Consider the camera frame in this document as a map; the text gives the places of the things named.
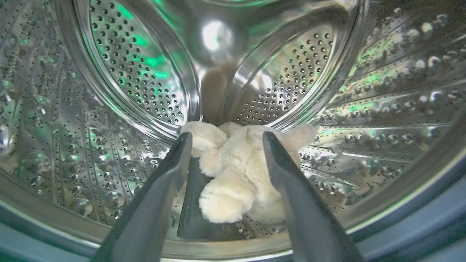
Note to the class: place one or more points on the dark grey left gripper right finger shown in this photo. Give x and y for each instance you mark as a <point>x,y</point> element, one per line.
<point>302,211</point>

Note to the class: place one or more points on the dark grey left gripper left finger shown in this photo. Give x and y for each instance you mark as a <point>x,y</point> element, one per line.
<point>153,211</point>

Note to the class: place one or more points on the cream white plush toy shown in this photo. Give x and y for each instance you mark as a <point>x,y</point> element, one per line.
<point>236,171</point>

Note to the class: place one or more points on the stainless steel washing machine drum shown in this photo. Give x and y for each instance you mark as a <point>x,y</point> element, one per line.
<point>91,109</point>

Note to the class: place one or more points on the grey plastic drum paddle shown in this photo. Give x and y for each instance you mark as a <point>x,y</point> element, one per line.
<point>198,218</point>

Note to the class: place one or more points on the grey rubber door gasket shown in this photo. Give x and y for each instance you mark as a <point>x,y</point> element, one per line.
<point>418,225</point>

